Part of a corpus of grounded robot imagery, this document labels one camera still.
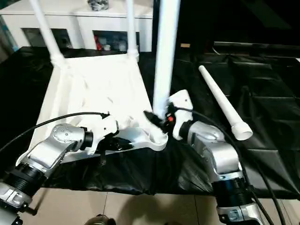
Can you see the dark robot body part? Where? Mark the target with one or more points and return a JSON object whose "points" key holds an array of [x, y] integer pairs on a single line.
{"points": [[100, 220]]}

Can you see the red bottle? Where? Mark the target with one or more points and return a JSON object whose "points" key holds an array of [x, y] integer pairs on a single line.
{"points": [[99, 43]]}

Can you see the white plastic table top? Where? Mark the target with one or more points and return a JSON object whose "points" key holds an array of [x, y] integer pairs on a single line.
{"points": [[93, 89]]}

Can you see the white plastic table leg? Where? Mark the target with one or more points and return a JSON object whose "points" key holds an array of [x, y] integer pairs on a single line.
{"points": [[47, 35], [165, 58], [222, 100], [131, 30]]}

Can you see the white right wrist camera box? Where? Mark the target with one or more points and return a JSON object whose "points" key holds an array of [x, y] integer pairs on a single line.
{"points": [[181, 105]]}

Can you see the white jar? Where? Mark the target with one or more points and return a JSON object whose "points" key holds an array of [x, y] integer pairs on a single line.
{"points": [[107, 48], [122, 47]]}

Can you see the black folding table frame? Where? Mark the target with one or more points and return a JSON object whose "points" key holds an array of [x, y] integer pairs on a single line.
{"points": [[36, 206]]}

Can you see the white cabinet with glass doors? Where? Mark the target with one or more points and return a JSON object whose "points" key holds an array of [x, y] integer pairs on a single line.
{"points": [[70, 21]]}

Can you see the black work mat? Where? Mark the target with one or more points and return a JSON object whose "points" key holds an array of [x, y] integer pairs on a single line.
{"points": [[152, 173]]}

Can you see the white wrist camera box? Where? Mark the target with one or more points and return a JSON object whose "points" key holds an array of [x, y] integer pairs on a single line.
{"points": [[181, 105], [105, 129]]}

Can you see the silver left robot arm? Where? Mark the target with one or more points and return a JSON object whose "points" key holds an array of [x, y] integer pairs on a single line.
{"points": [[51, 145]]}

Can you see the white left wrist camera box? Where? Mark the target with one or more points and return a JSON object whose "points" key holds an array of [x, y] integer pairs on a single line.
{"points": [[105, 129]]}

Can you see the beige curtain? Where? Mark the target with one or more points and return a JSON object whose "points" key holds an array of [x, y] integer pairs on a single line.
{"points": [[4, 47]]}

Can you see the long black metal bar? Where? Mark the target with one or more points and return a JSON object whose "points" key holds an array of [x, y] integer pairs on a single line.
{"points": [[255, 45]]}

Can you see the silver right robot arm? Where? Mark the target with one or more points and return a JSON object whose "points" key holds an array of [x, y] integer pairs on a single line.
{"points": [[222, 154]]}

